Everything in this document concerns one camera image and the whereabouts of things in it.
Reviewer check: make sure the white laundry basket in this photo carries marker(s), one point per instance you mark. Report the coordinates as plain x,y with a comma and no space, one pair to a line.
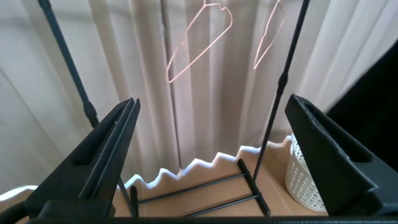
300,183

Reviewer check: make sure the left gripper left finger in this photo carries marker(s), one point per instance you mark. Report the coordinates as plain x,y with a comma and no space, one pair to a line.
77,174

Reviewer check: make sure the pink clothes hanger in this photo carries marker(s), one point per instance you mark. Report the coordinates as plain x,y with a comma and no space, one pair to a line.
199,57
264,54

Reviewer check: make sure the black clothes rack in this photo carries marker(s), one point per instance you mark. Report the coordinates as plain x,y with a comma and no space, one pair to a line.
90,110

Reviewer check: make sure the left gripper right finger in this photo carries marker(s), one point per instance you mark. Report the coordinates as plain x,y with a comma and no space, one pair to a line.
335,174

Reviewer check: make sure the beige curtain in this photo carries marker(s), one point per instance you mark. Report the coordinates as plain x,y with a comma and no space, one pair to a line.
217,109

